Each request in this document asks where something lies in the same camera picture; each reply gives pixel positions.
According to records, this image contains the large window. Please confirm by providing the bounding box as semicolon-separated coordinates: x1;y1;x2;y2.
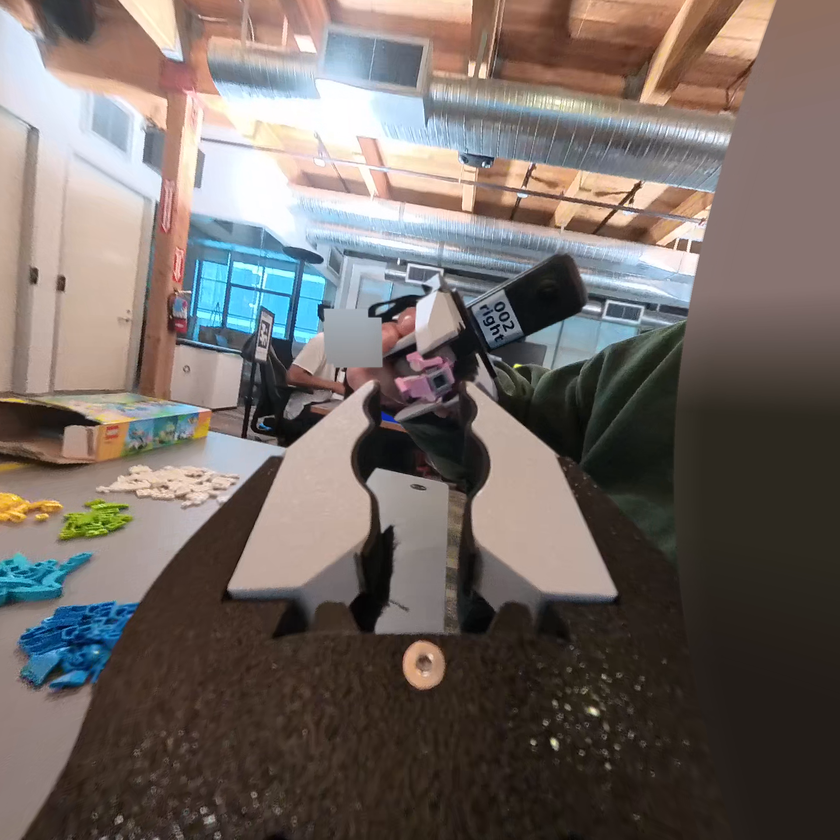
185;220;329;345

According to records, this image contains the black and white marker sign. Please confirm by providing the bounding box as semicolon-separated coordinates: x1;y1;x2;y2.
252;305;277;366

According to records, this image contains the thin silver air duct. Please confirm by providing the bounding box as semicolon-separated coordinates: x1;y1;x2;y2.
289;184;713;263
305;223;697;293

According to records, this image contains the grey metal plate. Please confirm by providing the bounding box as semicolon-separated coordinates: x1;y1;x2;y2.
364;469;452;635

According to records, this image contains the wooden post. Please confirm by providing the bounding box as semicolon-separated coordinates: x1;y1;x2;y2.
140;58;206;399

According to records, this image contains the black office chair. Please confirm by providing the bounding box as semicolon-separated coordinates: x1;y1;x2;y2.
241;335;309;448

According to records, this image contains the pile of yellow lego pieces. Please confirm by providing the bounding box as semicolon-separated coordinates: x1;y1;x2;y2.
0;493;65;525

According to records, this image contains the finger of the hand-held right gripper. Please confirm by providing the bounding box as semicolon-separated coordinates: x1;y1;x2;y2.
394;399;460;422
413;276;475;357

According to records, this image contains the white double door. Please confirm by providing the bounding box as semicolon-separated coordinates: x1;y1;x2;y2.
0;108;158;395

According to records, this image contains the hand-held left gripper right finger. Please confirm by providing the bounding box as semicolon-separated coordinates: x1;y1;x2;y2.
461;382;620;624

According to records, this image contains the pile of lime lego pieces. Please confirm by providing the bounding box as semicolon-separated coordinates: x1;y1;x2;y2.
57;498;135;542

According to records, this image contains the ceiling air vent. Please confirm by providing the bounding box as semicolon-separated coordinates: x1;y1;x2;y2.
318;23;434;93

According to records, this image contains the person's right forearm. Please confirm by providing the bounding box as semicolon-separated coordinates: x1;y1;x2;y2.
403;320;686;565

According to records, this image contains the person's right hand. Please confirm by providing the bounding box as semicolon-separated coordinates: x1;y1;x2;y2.
380;311;419;359

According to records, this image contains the large silver air duct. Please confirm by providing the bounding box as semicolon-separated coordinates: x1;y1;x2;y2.
206;36;737;193

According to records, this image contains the white cabinet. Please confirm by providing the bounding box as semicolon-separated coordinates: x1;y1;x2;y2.
172;341;245;411

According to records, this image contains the pile of cyan lego pieces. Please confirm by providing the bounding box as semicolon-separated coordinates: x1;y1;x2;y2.
0;552;95;607

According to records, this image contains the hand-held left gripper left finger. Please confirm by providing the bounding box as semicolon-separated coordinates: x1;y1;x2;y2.
226;379;385;623

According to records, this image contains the pile of blue lego pieces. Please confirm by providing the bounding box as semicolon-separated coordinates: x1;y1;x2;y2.
17;600;140;690

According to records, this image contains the colourful lego set box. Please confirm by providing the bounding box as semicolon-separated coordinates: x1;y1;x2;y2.
0;391;213;466

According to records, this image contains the pile of white lego pieces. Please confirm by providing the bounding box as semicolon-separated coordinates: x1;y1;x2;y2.
96;464;241;510

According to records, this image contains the small pink lego assembly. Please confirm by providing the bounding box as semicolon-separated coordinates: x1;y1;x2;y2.
395;351;458;406

